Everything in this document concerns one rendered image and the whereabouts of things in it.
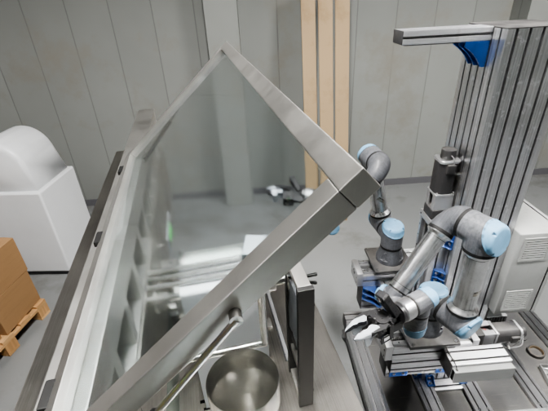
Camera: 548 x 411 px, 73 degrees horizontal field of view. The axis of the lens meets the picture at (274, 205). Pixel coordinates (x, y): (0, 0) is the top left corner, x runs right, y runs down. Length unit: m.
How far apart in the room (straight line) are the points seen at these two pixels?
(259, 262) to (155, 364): 0.16
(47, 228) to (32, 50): 1.87
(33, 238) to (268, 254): 3.51
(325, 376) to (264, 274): 1.21
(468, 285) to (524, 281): 0.55
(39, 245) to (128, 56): 2.00
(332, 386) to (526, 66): 1.31
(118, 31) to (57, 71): 0.77
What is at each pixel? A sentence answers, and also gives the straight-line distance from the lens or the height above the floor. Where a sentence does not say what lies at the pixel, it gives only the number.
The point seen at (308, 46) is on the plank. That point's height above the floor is 1.71.
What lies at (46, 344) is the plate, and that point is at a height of 1.44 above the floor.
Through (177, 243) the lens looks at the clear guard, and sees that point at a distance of 0.59.
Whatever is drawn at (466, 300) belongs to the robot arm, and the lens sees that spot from 1.61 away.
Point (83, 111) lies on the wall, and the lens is 4.59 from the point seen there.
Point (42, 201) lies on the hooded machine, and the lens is 3.53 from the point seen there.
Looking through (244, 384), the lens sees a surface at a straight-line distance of 0.89.
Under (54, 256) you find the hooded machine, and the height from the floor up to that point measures 0.23.
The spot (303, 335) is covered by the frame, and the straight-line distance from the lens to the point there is 1.19.
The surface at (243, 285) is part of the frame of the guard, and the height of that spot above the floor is 1.92.
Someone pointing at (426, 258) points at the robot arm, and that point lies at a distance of 1.49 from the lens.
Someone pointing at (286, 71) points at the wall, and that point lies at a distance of 4.16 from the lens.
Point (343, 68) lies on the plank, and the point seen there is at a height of 1.52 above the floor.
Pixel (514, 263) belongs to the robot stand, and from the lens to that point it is 1.97.
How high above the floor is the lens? 2.16
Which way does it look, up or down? 30 degrees down
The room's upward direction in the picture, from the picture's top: 3 degrees counter-clockwise
